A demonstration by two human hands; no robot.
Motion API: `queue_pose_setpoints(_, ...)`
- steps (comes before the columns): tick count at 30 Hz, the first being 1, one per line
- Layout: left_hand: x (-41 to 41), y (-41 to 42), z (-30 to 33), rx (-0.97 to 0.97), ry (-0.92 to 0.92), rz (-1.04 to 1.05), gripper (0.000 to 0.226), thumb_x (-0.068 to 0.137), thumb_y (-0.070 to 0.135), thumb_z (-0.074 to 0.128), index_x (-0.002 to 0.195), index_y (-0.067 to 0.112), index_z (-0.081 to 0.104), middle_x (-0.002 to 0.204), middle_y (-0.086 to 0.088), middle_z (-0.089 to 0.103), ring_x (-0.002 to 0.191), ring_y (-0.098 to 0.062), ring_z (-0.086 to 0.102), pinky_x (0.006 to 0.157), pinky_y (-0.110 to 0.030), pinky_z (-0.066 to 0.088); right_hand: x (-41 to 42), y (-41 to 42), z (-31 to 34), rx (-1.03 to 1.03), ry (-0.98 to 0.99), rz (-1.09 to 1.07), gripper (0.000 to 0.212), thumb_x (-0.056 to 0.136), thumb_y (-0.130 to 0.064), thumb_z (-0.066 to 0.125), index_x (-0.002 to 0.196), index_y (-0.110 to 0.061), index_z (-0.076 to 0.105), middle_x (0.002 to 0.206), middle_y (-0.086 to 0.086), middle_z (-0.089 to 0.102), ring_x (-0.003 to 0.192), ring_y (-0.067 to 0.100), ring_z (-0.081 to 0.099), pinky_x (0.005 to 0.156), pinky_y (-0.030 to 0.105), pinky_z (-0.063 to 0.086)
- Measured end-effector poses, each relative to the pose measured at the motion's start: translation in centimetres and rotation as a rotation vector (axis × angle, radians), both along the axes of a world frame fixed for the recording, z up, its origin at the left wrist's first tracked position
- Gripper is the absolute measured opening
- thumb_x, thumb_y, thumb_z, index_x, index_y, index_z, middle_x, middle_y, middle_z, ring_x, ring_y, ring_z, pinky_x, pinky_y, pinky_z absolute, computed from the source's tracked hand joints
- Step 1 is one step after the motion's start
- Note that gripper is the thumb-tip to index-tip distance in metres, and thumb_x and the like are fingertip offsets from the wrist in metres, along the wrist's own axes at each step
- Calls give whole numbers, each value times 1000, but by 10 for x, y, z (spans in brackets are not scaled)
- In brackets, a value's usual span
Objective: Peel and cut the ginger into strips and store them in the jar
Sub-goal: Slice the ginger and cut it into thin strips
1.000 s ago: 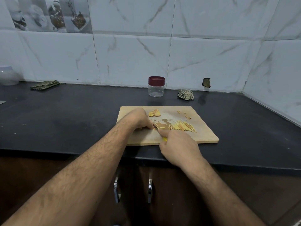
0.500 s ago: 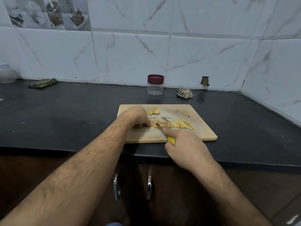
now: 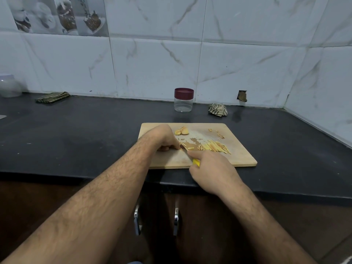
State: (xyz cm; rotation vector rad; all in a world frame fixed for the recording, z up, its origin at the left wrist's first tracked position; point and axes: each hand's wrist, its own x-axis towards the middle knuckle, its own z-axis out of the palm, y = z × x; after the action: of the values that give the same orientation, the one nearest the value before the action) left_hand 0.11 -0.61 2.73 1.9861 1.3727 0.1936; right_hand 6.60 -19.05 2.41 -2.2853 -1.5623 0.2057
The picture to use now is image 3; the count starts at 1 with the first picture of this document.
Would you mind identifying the black countertop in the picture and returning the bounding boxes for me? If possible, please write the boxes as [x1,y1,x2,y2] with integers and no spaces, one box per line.
[0,93,352,200]

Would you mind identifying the person's right forearm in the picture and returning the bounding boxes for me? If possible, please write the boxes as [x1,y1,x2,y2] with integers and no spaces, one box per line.
[222,184,318,264]

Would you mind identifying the person's left forearm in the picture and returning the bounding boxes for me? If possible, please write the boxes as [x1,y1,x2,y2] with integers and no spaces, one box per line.
[2,141,157,264]

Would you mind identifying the crumpled patterned cloth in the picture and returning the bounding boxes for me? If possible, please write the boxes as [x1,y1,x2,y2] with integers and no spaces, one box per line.
[208,103,228,118]

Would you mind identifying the decorative picture tiles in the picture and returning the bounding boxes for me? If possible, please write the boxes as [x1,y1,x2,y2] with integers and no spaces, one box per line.
[4,0,109,37]

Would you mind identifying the yellow handled knife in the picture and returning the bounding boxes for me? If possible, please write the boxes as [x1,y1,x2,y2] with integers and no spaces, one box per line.
[180,143,201,168]

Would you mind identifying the small ginger peel scraps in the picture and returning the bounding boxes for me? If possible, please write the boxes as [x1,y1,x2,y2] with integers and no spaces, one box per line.
[207,127,226,140]

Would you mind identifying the clear jar maroon lid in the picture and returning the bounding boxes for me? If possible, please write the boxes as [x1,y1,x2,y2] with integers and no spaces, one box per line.
[174,88,194,113]

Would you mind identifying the clear plastic container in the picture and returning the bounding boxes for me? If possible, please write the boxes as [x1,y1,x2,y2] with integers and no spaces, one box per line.
[0,74,23,98]

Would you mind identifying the person's right hand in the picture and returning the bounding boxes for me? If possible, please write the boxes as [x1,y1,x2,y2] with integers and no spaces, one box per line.
[187,149,245,197]

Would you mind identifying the metal cabinet handle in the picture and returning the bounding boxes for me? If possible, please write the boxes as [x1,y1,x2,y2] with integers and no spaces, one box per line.
[173,206,181,237]
[133,204,142,237]

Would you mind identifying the folded green cloth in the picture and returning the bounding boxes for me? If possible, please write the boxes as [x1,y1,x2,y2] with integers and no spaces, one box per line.
[35,92,71,104]

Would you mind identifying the wooden cutting board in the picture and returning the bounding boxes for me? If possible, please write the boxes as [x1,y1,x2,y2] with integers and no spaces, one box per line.
[136,122,258,170]

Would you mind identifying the pile of ginger strips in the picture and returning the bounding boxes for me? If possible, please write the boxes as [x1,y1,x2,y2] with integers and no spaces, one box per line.
[190,138,232,155]

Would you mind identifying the person's left hand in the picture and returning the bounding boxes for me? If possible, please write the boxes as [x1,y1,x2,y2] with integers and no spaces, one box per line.
[142,124,182,155]

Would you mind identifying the brown wooden cabinet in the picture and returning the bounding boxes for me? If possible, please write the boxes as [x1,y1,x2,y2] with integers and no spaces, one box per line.
[0,179,352,264]

